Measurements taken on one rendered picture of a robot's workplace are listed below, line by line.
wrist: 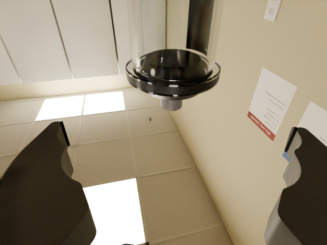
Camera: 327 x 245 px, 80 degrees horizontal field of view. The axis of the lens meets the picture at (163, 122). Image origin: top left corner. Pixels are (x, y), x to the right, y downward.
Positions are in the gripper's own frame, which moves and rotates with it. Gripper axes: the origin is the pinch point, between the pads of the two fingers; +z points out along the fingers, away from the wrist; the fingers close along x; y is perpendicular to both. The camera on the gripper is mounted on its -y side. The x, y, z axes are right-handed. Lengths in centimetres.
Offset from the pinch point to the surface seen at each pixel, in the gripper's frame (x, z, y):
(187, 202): 19, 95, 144
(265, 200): 51, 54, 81
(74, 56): -119, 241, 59
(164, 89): -0.9, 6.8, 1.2
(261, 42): 41, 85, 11
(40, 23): -145, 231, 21
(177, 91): 0.4, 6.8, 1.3
